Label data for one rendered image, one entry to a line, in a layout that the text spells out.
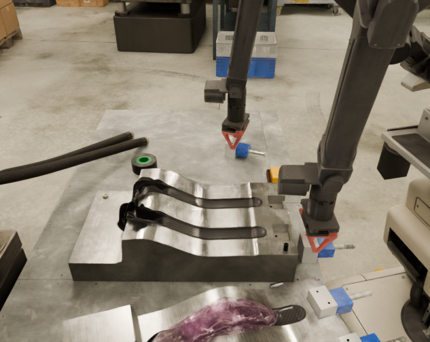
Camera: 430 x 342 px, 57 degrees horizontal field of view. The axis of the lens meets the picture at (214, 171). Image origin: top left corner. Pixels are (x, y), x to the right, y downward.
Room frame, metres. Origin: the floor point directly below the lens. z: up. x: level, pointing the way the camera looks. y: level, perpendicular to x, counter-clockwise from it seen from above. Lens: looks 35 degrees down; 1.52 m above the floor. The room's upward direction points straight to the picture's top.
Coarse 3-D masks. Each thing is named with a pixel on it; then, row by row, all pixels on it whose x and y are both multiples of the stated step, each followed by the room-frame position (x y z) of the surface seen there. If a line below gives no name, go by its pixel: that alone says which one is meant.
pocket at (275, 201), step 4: (268, 196) 0.80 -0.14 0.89; (272, 196) 0.80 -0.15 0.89; (276, 196) 0.80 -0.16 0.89; (280, 196) 0.80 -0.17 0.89; (284, 196) 0.79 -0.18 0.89; (268, 200) 0.80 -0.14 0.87; (272, 200) 0.80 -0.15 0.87; (276, 200) 0.80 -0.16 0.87; (280, 200) 0.80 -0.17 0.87; (284, 200) 0.79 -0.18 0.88; (272, 204) 0.79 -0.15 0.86; (276, 204) 0.79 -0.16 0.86; (280, 204) 0.79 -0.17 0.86; (284, 204) 0.78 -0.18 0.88; (272, 208) 0.78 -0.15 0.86; (276, 208) 0.78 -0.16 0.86; (280, 208) 0.78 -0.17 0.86; (284, 208) 0.76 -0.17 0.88
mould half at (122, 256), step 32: (128, 192) 0.85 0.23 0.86; (192, 192) 0.80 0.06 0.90; (224, 192) 0.82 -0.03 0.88; (256, 192) 0.81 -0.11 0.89; (96, 224) 0.72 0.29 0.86; (128, 224) 0.64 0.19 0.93; (192, 224) 0.69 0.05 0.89; (224, 224) 0.70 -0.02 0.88; (256, 224) 0.69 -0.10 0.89; (96, 256) 0.62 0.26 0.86; (128, 256) 0.60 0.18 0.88; (160, 256) 0.60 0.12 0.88; (192, 256) 0.60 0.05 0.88; (224, 256) 0.60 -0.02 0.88; (256, 256) 0.59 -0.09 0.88; (288, 256) 0.59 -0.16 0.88
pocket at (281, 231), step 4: (272, 224) 0.69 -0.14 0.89; (276, 224) 0.69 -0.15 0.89; (280, 224) 0.69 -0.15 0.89; (284, 224) 0.69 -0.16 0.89; (288, 224) 0.69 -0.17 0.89; (276, 228) 0.69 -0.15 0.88; (280, 228) 0.69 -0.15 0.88; (284, 228) 0.69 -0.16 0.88; (288, 228) 0.69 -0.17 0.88; (276, 232) 0.69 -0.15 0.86; (280, 232) 0.69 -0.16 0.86; (284, 232) 0.69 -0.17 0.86; (288, 232) 0.68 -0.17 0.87; (276, 236) 0.68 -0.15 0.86; (280, 236) 0.68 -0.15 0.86; (284, 236) 0.68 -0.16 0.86; (288, 236) 0.68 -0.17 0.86; (292, 236) 0.66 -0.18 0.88
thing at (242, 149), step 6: (234, 138) 1.15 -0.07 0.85; (240, 144) 1.14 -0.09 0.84; (246, 144) 1.14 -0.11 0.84; (228, 150) 1.11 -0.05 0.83; (234, 150) 1.11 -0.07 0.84; (240, 150) 1.10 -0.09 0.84; (246, 150) 1.10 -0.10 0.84; (252, 150) 1.11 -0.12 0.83; (228, 156) 1.11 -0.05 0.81; (234, 156) 1.11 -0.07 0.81; (246, 156) 1.10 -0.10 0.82
